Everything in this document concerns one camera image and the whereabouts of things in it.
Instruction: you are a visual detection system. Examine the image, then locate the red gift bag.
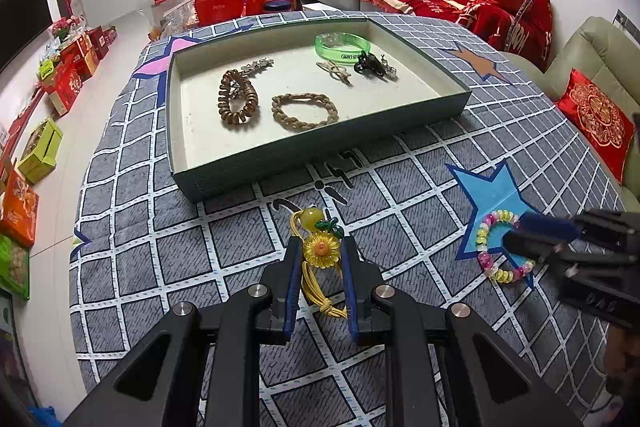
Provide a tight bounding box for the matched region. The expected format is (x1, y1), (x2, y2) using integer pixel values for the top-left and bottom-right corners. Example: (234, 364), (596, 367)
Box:
(194, 0), (296, 26)

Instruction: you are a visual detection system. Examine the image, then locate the green gift box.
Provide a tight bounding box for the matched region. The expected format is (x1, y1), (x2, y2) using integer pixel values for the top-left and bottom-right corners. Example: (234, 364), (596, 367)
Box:
(16, 117), (63, 184)

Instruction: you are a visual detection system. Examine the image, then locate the beige bow hair clip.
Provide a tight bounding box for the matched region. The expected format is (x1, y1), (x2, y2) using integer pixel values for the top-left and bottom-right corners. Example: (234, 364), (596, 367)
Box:
(317, 61), (350, 86)

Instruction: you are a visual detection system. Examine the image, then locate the red embroidered cushion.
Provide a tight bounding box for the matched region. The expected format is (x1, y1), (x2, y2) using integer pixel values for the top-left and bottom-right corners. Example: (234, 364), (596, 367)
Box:
(555, 69), (636, 184)

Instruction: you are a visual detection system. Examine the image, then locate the silver rhinestone hair clip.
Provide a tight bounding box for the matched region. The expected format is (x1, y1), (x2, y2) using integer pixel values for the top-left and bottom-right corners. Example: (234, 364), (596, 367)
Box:
(240, 57), (273, 77)

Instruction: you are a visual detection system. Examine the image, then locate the red gift box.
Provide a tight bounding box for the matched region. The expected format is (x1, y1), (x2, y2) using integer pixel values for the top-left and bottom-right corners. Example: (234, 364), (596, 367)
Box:
(47, 63), (82, 117)

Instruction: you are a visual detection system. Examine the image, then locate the beige green sofa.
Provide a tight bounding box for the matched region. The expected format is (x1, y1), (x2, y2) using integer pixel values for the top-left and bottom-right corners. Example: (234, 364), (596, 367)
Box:
(502, 16), (640, 212)

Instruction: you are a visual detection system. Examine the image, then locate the orange gift box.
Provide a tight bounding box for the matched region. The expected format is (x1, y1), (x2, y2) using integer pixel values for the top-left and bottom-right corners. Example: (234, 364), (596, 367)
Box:
(0, 171), (39, 248)

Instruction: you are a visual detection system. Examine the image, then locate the small black hair pin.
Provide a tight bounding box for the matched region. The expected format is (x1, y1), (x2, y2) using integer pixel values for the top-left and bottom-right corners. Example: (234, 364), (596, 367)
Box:
(314, 180), (348, 205)

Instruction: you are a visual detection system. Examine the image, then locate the brown spiral hair tie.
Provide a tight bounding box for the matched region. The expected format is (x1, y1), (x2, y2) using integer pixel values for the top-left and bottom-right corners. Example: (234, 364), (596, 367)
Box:
(217, 68), (260, 127)

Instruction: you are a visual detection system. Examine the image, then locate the person's hand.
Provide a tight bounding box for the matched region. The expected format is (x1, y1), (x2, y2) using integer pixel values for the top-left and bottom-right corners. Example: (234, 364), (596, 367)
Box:
(603, 325), (640, 400)

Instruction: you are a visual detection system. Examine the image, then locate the blue lid jar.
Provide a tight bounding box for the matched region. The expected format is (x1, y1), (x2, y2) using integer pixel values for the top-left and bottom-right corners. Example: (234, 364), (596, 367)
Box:
(262, 0), (294, 13)

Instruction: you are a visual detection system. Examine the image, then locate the brown braided bracelet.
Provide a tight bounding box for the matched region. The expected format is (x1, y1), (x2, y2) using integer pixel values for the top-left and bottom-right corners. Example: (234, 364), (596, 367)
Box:
(271, 92), (341, 132)

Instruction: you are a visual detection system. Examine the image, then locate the yellow sunflower hair tie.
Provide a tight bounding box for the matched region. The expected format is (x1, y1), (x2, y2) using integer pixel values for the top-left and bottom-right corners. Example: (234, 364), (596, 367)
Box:
(290, 206), (350, 320)

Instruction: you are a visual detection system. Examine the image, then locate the pink yellow beaded bracelet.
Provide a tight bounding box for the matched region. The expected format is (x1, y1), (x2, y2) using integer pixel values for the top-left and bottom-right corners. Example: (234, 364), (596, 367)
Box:
(474, 208), (537, 285)

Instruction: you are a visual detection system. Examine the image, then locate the dark green jewelry tray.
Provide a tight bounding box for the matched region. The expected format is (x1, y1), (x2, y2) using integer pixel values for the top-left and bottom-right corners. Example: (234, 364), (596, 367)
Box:
(165, 16), (471, 202)

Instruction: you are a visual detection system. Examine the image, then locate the black claw hair clip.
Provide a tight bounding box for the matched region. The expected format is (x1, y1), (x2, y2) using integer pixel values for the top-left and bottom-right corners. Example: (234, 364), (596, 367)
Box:
(354, 51), (386, 78)

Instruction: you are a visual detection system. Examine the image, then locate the green snack bag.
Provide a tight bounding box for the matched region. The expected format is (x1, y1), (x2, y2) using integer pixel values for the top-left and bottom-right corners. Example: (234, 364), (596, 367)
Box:
(0, 235), (30, 301)

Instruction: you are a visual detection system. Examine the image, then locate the green translucent bracelet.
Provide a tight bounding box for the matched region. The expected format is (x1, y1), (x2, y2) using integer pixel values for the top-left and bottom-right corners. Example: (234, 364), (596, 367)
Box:
(313, 31), (373, 67)

